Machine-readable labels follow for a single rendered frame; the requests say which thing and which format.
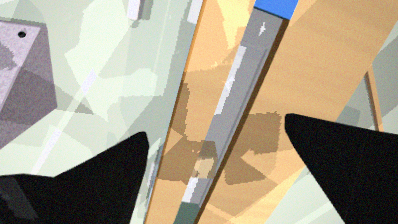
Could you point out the tan block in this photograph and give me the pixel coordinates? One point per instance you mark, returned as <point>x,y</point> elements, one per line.
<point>206,164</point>

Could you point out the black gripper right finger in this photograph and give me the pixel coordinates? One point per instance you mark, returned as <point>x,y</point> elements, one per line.
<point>356,168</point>

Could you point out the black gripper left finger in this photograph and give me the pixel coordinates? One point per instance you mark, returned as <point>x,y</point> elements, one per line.
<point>100,190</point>

